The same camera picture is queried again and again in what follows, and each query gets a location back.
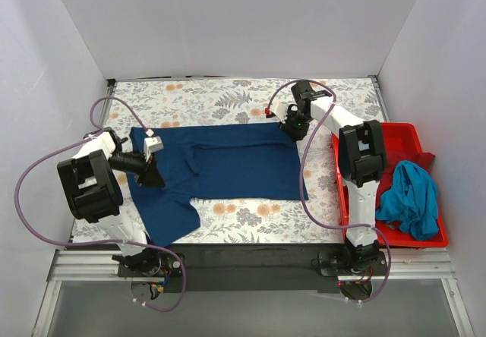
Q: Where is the navy blue t shirt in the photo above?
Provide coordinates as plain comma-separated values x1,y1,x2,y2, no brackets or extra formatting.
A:
127,122,308,247

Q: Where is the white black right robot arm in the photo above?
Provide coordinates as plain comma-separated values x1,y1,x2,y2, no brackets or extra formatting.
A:
266,80,387,275

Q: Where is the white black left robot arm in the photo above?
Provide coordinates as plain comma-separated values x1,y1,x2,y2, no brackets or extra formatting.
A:
57,128,165,276

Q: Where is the floral patterned table mat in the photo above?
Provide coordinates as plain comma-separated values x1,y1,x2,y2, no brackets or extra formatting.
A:
71,77,390,245

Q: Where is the red plastic bin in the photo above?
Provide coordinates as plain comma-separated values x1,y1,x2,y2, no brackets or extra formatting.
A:
330,123,449,248

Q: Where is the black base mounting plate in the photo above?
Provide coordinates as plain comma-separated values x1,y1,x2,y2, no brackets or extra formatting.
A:
171,244,359,293

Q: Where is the red t shirt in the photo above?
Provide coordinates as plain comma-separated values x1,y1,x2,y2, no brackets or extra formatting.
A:
377,153,435,209

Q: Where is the teal blue t shirt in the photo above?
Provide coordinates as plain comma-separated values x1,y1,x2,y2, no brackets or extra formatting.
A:
375,160,439,241

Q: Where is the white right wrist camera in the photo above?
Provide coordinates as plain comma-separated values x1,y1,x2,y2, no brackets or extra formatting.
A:
264,100,288,123

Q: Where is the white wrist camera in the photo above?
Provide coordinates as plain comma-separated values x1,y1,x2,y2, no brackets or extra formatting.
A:
144,129,164,162
264,100,288,123

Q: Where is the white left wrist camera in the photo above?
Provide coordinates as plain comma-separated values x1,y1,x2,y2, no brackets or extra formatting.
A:
144,129,164,162

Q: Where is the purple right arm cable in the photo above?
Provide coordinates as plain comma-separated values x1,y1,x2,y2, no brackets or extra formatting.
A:
267,78,392,304

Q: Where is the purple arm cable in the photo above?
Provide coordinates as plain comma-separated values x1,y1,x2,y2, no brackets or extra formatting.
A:
267,78,392,304
14,96,188,313

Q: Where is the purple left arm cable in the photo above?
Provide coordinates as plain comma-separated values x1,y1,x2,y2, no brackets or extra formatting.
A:
14,96,188,313

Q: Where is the aluminium frame rail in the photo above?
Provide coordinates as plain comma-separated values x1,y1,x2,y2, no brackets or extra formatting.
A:
32,248,126,337

